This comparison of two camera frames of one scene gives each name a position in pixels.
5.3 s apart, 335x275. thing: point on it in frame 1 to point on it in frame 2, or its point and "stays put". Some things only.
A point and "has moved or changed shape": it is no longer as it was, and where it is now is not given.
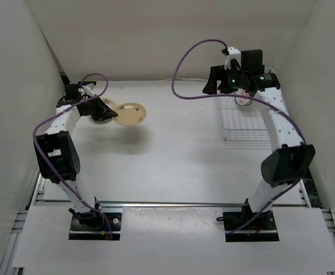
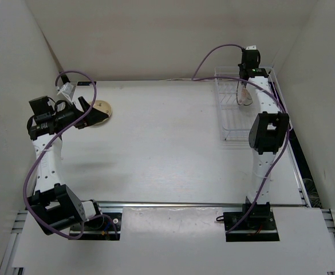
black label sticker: x=86 y=83 stays put
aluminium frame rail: x=168 y=204 stays put
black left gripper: x=103 y=112 to x=94 y=116
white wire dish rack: x=248 y=123 stays put
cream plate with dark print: x=111 y=103 has moved or changed shape
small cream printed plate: x=130 y=114 has moved or changed shape
